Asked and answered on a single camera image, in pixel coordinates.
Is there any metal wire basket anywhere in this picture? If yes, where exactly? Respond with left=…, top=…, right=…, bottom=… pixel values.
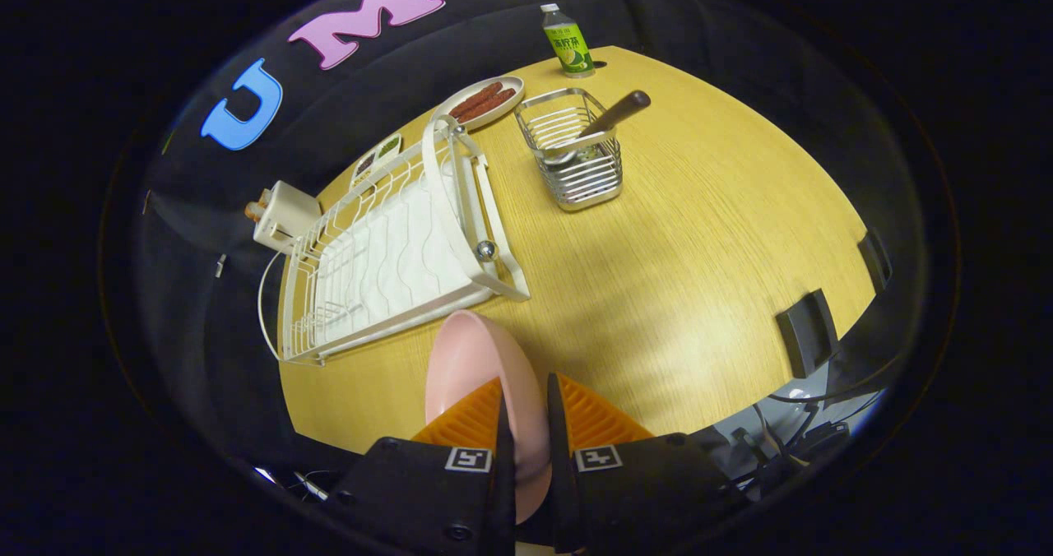
left=515, top=88, right=624, bottom=212

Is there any bundle of black cables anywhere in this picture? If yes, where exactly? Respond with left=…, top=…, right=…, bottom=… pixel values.
left=707, top=367, right=889, bottom=491

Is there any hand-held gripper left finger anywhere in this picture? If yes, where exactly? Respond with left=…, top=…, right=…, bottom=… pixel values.
left=325, top=378, right=517, bottom=556

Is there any white toaster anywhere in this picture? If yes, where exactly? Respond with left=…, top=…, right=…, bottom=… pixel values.
left=252, top=180, right=323, bottom=254

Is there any brown sausage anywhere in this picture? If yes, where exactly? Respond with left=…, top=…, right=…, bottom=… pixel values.
left=457, top=88, right=517, bottom=124
left=448, top=81, right=503, bottom=118

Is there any white divided sauce dish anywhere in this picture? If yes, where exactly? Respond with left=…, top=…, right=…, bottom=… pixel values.
left=350, top=132, right=404, bottom=188

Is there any wooden-handled metal spoon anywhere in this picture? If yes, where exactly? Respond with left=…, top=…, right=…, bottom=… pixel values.
left=539, top=90, right=652, bottom=166

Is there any white oval sausage plate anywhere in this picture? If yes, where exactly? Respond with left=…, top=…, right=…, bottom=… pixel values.
left=434, top=76, right=526, bottom=132

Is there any black table clamp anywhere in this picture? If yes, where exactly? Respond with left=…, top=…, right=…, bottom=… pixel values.
left=857, top=229, right=893, bottom=294
left=776, top=290, right=840, bottom=379

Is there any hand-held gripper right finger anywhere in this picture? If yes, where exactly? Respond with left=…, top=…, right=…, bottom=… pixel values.
left=547, top=373, right=749, bottom=556

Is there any green tea bottle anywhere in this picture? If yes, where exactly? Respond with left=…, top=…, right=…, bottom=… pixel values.
left=540, top=3, right=596, bottom=78

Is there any pink plate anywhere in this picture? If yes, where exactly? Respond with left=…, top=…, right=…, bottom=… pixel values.
left=424, top=310, right=554, bottom=526

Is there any white wire dish rack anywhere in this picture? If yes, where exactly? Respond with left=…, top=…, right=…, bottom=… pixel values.
left=257, top=114, right=531, bottom=367

